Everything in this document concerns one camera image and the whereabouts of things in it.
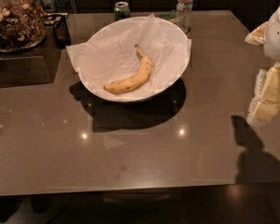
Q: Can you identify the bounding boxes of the dark small box item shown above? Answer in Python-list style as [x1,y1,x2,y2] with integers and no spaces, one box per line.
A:
[45,13,71,49]

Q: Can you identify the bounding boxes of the green soda can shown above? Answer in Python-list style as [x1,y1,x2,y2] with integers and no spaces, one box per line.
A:
[114,1,131,21]

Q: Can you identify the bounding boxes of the glass jar of snacks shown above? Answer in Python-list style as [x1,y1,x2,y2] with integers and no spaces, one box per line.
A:
[0,0,46,52]

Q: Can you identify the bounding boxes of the white paper liner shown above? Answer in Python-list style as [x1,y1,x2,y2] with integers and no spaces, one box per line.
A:
[65,13,192,99]

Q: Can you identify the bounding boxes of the white bowl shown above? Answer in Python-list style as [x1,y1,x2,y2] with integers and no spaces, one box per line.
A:
[77,16,190,104]

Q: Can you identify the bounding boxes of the yellow banana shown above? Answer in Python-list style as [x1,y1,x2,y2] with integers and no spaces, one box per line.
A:
[104,45,152,94]

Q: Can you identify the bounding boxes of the dark wooden tray box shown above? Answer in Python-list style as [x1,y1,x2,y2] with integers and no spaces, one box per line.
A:
[0,26,62,88]

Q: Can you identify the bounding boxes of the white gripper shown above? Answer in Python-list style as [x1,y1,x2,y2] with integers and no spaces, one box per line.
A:
[245,6,280,127]

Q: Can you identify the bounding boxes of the clear plastic water bottle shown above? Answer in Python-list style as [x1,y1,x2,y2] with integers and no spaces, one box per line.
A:
[175,0,194,34]

